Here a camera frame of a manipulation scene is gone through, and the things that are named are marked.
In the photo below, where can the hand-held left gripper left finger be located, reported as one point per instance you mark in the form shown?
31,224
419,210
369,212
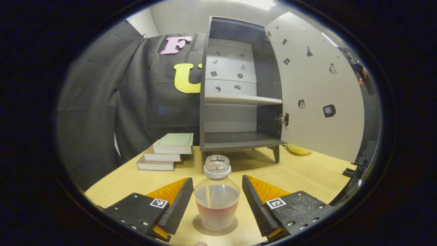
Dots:
175,212

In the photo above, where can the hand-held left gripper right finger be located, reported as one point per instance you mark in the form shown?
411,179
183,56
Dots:
256,208

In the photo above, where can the round brown coaster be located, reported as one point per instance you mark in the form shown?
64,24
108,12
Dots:
198,226

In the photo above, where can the clear bottle with pink label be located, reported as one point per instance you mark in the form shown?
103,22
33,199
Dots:
216,205

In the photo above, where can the grey cabinet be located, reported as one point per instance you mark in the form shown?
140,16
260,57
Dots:
239,138

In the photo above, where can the white cabinet door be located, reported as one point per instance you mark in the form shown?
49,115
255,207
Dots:
314,136

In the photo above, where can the metal cabinet hinge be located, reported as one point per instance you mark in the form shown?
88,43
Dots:
267,35
283,119

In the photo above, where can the white cabinet shelf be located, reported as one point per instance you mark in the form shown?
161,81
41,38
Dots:
239,99

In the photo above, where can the brown cover book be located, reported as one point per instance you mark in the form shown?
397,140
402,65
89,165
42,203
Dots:
162,157

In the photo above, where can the ceiling light panel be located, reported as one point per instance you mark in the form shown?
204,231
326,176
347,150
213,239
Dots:
331,38
256,4

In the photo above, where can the yellow knitted ball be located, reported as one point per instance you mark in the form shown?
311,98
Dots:
298,149

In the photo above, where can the green cover book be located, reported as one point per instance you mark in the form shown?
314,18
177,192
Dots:
174,139

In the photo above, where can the black backdrop cloth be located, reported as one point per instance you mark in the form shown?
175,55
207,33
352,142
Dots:
102,102

